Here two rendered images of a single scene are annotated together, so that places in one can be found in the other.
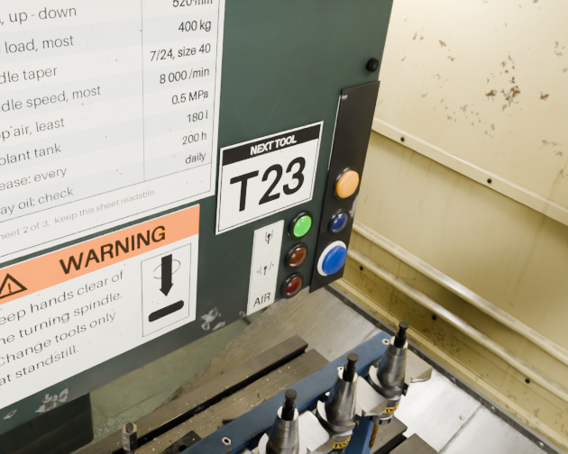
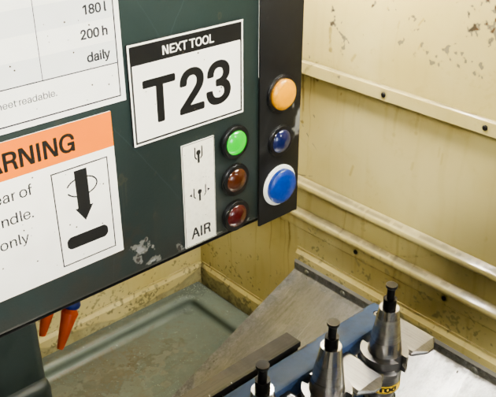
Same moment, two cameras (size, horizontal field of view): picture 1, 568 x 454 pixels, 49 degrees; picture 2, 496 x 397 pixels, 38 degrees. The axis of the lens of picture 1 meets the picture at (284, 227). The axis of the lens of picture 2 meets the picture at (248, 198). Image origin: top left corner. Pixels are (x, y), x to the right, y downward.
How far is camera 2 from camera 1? 9 cm
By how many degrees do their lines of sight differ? 5
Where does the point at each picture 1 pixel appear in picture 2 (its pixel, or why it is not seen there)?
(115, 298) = (26, 217)
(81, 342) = not seen: outside the picture
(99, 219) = not seen: outside the picture
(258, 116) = (165, 11)
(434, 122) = (416, 71)
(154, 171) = (53, 69)
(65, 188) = not seen: outside the picture
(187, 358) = (168, 377)
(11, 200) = not seen: outside the picture
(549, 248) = not seen: outside the picture
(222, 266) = (147, 187)
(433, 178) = (423, 135)
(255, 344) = (242, 352)
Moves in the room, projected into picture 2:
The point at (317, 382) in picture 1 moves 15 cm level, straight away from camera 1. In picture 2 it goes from (300, 361) to (312, 293)
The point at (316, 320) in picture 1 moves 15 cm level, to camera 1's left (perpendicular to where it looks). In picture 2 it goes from (309, 317) to (245, 315)
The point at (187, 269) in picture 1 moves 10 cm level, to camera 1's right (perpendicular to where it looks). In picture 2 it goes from (105, 188) to (255, 192)
